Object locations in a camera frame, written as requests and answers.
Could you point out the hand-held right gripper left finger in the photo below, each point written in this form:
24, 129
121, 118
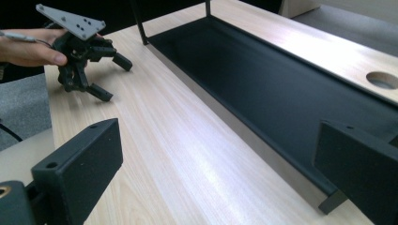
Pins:
81, 168

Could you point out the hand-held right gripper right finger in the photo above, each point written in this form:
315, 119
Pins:
359, 168

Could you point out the black metal two-tier rack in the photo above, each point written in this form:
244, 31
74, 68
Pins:
250, 87

